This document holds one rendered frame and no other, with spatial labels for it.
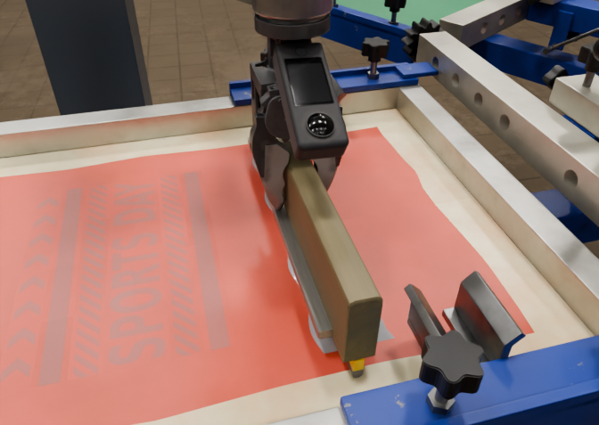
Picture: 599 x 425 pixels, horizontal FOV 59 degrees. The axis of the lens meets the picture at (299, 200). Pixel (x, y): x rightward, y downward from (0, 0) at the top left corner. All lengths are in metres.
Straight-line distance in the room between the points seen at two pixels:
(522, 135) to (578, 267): 0.21
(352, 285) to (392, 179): 0.32
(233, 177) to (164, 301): 0.23
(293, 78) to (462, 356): 0.27
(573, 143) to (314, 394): 0.41
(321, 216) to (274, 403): 0.17
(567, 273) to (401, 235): 0.18
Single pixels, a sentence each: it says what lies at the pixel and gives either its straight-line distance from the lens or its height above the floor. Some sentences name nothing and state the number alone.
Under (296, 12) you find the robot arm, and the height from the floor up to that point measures 1.21.
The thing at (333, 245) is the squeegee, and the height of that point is 1.05.
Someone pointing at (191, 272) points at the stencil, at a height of 0.95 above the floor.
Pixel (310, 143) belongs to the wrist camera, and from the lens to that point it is 0.44.
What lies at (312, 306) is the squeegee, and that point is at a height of 0.99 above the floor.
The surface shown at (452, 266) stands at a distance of 0.60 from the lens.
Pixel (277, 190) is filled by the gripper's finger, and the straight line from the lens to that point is 0.57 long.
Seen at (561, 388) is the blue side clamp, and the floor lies 1.01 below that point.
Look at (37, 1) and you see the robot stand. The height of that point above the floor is 1.05.
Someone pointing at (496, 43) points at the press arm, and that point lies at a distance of 1.30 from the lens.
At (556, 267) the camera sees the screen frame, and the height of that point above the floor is 0.98.
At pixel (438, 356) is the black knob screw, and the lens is 0.38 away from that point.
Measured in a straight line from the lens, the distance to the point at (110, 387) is 0.51.
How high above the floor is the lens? 1.36
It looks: 37 degrees down
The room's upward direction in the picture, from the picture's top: straight up
